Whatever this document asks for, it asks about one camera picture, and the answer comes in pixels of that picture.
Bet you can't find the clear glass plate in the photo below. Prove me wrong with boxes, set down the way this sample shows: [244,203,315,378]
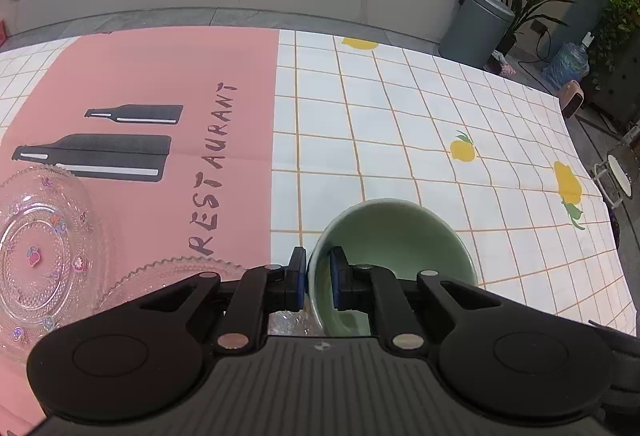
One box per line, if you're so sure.
[102,256,326,338]
[0,165,117,365]

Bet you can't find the grey trash bin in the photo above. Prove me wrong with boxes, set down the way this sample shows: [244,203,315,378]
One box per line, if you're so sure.
[439,0,516,70]

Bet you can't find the blue water jug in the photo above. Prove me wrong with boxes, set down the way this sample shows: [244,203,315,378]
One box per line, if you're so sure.
[542,41,591,92]

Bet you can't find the green ceramic bowl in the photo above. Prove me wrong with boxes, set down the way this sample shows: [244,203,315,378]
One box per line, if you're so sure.
[306,198,479,340]

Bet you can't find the pink space heater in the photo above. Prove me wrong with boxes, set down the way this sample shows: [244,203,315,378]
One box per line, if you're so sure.
[559,81,587,119]

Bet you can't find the pink printed placemat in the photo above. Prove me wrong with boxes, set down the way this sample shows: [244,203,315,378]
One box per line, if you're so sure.
[0,29,302,423]

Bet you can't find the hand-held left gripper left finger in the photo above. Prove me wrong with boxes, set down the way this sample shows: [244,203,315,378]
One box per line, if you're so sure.
[107,246,308,352]

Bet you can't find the white round stool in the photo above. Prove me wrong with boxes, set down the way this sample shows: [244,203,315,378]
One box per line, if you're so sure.
[592,143,640,213]

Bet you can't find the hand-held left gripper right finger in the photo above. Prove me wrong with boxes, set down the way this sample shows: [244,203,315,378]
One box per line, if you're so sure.
[328,246,551,353]

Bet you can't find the potted long-leaf plant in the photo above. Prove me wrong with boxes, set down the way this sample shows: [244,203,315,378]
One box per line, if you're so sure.
[482,0,577,58]

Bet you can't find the leafy green plant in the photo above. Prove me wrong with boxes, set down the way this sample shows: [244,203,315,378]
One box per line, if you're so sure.
[587,0,640,128]

